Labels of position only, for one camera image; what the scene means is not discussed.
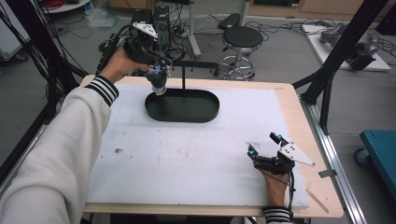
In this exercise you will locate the white foam mat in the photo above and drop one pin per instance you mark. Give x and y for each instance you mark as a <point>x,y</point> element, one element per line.
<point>193,161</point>

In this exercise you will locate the black round stool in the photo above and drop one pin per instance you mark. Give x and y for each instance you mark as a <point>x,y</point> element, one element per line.
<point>243,36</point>

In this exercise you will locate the white desk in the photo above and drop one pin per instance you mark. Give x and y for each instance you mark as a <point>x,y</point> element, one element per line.
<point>193,31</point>

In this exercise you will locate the black frame post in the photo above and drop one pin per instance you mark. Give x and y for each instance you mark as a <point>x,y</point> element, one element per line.
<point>37,53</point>
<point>339,53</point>

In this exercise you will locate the grey plush toy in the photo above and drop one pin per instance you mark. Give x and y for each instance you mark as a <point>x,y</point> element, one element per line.
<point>158,79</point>

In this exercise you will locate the grey machine part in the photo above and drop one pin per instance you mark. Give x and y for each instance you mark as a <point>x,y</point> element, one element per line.
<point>361,53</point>

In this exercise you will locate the black oval tray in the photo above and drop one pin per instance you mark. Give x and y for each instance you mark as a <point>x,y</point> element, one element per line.
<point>183,107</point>

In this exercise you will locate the white floor platform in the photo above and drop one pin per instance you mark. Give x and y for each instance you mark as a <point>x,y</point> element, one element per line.
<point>317,46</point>

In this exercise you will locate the blue cart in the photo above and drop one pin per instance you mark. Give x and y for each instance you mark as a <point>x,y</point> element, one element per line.
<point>381,155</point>

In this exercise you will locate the black flat floor device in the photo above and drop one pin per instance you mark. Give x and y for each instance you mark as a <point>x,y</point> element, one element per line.
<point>229,21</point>

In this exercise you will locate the black metal stand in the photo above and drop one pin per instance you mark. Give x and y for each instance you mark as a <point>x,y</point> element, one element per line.
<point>184,77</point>

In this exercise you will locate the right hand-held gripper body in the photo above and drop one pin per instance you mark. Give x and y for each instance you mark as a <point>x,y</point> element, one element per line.
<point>280,165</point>

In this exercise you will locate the person's left hand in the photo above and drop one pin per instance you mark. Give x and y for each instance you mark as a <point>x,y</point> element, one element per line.
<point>120,67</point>

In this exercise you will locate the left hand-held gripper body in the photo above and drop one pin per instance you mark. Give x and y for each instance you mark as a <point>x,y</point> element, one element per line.
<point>140,49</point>

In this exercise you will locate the aluminium rail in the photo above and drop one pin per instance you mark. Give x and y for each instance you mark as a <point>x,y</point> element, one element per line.
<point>336,161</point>

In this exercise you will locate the clear plastic bag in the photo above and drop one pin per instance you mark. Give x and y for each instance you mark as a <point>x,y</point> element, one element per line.
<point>101,17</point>

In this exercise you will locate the small grey metal strip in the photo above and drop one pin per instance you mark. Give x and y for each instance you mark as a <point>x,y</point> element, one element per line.
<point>327,173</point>

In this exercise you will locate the black computer tower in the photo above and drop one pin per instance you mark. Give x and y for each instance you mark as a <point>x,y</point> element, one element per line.
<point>161,25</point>
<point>141,17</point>

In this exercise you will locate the round white side table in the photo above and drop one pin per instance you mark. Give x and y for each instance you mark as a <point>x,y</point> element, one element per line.
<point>67,6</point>

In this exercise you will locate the thin wooden stick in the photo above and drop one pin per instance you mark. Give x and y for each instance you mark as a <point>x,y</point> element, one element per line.
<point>317,201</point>

